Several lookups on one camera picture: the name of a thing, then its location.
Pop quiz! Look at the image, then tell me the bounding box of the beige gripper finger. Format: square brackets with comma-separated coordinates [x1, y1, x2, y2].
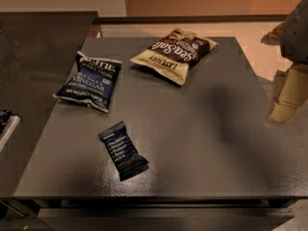
[267, 63, 308, 122]
[261, 23, 284, 45]

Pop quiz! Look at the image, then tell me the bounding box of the dark blue rxbar wrapper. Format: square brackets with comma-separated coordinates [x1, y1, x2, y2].
[98, 121, 149, 181]

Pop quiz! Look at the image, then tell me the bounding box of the tan sea salt chips bag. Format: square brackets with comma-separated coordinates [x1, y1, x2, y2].
[131, 29, 218, 86]

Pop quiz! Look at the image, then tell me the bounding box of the blue kettle chips bag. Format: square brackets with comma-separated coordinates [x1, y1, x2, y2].
[53, 51, 122, 114]

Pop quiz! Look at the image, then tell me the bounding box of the dark side table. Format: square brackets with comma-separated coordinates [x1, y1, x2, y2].
[0, 12, 97, 198]

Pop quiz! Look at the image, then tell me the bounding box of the white tray with dark item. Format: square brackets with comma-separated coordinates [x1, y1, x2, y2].
[0, 110, 20, 152]

